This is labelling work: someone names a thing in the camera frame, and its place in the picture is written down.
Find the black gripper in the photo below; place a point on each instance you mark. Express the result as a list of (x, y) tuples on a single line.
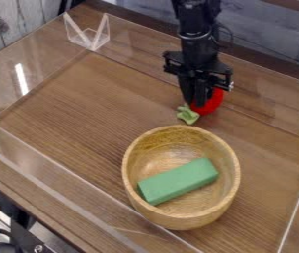
[(198, 62)]

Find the red felt fruit green stem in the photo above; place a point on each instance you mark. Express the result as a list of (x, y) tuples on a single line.
[(190, 113)]

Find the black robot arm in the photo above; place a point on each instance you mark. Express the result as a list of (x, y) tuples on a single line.
[(196, 16)]

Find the wooden bowl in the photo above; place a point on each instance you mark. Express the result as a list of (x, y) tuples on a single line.
[(164, 148)]

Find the green rectangular block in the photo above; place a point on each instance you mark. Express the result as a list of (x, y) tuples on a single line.
[(175, 182)]

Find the black metal stand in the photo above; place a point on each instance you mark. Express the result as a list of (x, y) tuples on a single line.
[(28, 242)]

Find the clear acrylic corner bracket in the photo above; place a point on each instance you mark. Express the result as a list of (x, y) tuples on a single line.
[(88, 38)]

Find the clear acrylic tray wall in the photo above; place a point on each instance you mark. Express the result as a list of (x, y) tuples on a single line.
[(73, 108)]

